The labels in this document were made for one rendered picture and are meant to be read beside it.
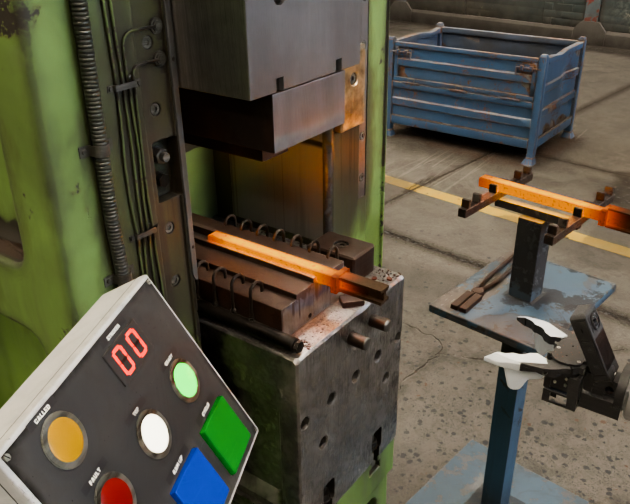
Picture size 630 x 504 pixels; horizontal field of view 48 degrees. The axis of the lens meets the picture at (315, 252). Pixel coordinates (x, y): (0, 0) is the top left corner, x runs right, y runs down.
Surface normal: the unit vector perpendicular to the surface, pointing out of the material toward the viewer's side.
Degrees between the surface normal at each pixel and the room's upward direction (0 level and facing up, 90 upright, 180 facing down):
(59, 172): 90
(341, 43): 90
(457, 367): 0
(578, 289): 0
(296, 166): 90
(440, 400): 0
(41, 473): 60
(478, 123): 90
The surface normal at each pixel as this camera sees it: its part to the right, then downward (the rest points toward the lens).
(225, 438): 0.84, -0.38
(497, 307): -0.01, -0.89
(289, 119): 0.81, 0.26
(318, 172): -0.58, 0.38
